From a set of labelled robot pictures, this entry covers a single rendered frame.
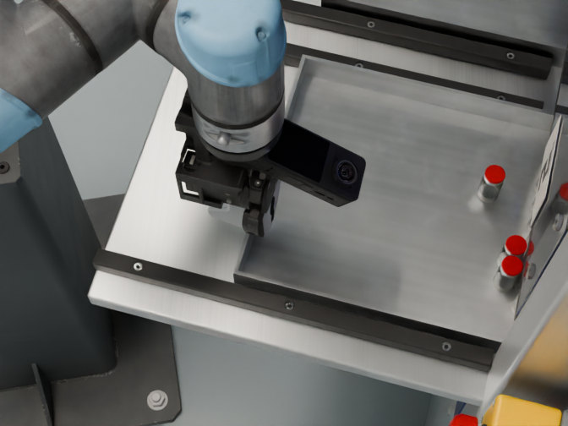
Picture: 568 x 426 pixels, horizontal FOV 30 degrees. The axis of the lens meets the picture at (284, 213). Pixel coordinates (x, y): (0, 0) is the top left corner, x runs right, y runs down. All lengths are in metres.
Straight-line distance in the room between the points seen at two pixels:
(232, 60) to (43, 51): 0.13
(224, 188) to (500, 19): 0.45
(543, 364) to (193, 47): 0.37
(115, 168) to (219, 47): 1.41
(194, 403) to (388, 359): 0.94
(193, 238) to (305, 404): 0.89
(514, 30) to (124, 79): 1.17
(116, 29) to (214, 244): 0.35
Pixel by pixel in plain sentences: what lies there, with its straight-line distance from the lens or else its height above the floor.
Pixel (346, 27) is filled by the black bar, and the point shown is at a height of 0.90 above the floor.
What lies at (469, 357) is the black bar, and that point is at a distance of 1.03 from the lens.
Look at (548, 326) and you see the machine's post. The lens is 0.79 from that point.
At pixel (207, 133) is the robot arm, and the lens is 0.84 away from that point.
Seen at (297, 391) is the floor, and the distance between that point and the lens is 1.94.
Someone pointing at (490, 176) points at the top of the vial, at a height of 0.93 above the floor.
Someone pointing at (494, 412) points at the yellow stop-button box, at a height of 1.03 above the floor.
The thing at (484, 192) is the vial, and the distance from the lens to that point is 1.09.
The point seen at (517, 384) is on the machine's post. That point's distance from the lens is 0.92.
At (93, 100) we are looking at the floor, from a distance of 2.22.
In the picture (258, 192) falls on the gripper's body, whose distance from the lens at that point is 0.91.
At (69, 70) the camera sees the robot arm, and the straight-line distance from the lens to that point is 0.78.
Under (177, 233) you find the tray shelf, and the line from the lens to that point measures 1.09.
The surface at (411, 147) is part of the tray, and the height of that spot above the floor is 0.88.
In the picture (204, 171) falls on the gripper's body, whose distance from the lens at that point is 0.92.
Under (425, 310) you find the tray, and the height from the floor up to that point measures 0.88.
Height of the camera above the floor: 1.87
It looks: 65 degrees down
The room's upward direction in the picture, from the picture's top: 1 degrees counter-clockwise
